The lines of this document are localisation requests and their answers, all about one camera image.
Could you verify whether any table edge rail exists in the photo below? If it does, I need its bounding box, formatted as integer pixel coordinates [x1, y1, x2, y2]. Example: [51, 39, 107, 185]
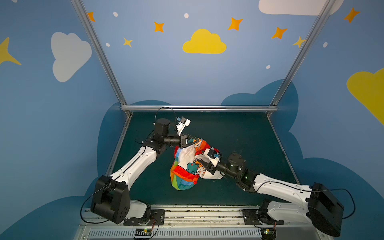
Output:
[266, 111, 300, 184]
[106, 111, 132, 176]

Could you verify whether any right side table edge rail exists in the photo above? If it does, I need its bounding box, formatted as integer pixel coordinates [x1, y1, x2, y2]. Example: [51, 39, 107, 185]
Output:
[266, 111, 300, 184]

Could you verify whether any front aluminium rail frame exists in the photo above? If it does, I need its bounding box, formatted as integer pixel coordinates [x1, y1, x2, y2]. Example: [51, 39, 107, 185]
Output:
[74, 205, 332, 240]

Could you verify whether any right slanted aluminium post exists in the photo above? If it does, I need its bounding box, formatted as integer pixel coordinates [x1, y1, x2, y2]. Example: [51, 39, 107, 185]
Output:
[270, 0, 337, 108]

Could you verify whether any left slanted aluminium post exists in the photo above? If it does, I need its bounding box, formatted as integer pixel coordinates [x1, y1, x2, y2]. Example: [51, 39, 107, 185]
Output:
[71, 0, 127, 105]

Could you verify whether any left side table edge rail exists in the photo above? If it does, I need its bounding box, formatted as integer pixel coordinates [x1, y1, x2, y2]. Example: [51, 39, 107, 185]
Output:
[106, 111, 132, 176]

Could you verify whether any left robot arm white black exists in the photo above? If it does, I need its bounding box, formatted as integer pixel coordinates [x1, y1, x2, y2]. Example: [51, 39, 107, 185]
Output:
[89, 117, 193, 224]

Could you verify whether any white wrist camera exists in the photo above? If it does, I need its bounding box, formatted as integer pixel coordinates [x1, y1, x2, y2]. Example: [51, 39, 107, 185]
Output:
[206, 148, 222, 161]
[176, 117, 191, 136]

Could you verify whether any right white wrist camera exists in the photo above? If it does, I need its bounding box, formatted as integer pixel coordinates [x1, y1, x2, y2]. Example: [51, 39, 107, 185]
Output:
[206, 148, 222, 161]

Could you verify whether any right small black connector box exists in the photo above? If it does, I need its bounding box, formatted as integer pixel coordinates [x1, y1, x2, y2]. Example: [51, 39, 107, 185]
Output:
[260, 228, 276, 240]

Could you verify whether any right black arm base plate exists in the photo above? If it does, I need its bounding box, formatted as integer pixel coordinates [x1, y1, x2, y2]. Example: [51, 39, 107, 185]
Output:
[242, 209, 285, 226]

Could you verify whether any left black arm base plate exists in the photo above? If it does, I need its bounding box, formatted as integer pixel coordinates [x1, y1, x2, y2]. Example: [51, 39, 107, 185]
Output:
[123, 210, 165, 226]

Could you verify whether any left small circuit board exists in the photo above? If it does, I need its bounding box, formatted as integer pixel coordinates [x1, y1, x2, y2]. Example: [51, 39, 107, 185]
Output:
[134, 229, 153, 239]

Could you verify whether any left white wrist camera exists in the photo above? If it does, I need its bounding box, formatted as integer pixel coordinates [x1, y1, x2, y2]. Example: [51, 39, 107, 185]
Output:
[176, 117, 191, 136]

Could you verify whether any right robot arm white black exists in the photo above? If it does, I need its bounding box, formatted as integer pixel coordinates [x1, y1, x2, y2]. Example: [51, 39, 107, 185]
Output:
[195, 150, 346, 237]

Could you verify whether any slanted aluminium post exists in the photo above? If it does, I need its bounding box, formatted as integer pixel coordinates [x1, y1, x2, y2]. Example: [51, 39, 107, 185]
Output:
[71, 0, 127, 105]
[270, 0, 337, 108]

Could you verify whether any back horizontal aluminium rail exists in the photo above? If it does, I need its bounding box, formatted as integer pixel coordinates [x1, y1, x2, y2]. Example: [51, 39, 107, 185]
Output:
[121, 105, 278, 113]

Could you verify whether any rainbow and white kids jacket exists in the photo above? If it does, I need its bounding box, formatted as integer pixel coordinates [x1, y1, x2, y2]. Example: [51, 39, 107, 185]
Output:
[170, 139, 223, 191]

